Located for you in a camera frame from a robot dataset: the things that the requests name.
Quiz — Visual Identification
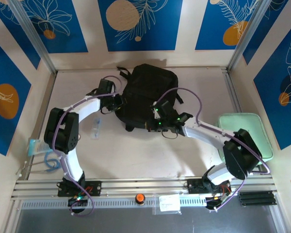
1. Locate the silver aluminium rail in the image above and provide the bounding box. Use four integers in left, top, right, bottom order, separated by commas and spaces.
11, 178, 278, 201

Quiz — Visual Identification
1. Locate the blue flower print poster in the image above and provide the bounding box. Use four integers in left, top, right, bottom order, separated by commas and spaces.
14, 0, 89, 54

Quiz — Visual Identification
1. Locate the orange emergency stop button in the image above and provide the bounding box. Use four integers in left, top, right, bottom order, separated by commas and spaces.
135, 193, 146, 206

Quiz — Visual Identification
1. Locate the blue leaf print poster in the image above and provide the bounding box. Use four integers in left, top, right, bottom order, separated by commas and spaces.
0, 0, 41, 70
242, 0, 289, 65
253, 17, 291, 150

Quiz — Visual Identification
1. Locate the clear bag with white label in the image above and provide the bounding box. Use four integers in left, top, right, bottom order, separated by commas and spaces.
152, 194, 182, 216

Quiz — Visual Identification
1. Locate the mint green tray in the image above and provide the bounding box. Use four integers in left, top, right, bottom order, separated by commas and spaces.
217, 113, 274, 161

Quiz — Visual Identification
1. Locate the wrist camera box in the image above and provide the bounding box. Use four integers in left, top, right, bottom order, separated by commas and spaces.
97, 78, 115, 95
154, 100, 172, 120

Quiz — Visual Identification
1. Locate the blue poster orange circle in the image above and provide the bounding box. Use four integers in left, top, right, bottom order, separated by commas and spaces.
0, 35, 32, 156
195, 0, 260, 51

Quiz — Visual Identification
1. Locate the short black aluminium extrusion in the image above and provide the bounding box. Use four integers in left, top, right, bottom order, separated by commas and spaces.
239, 191, 276, 207

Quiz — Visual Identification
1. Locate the blue poster beige circle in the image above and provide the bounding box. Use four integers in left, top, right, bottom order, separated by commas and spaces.
97, 0, 184, 52

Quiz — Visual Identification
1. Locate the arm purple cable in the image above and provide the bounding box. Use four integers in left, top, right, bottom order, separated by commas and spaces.
52, 75, 123, 217
156, 87, 272, 212

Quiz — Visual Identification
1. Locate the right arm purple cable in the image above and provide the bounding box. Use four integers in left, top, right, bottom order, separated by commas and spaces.
156, 87, 272, 212

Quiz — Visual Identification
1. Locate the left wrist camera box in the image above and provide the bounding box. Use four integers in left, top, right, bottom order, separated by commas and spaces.
97, 78, 115, 95

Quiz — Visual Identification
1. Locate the black backpack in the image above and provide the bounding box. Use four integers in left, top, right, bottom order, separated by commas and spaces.
115, 63, 184, 133

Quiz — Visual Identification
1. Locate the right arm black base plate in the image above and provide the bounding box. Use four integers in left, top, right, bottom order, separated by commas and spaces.
187, 178, 232, 195

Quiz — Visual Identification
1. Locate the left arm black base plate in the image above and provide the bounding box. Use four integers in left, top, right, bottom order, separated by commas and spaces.
57, 181, 102, 197

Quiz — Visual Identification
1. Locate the small clear plastic packet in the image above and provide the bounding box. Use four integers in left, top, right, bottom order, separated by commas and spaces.
90, 117, 103, 140

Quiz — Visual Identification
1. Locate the silver aluminium corner post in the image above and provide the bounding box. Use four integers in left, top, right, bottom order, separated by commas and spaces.
7, 0, 58, 75
226, 0, 275, 71

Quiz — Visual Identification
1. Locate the light blue plastic packet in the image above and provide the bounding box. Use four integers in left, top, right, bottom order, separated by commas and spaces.
28, 138, 49, 156

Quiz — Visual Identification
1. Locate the grey slotted cable duct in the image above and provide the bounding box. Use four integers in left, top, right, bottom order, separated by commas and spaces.
20, 197, 209, 210

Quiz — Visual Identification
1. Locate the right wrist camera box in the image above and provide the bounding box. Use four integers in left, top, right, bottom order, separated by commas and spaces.
154, 100, 172, 120

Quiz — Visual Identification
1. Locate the light blue coiled cable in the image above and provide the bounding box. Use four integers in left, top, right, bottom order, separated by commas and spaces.
43, 151, 61, 173

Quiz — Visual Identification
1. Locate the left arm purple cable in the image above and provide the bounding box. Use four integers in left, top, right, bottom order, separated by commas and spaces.
52, 75, 123, 217

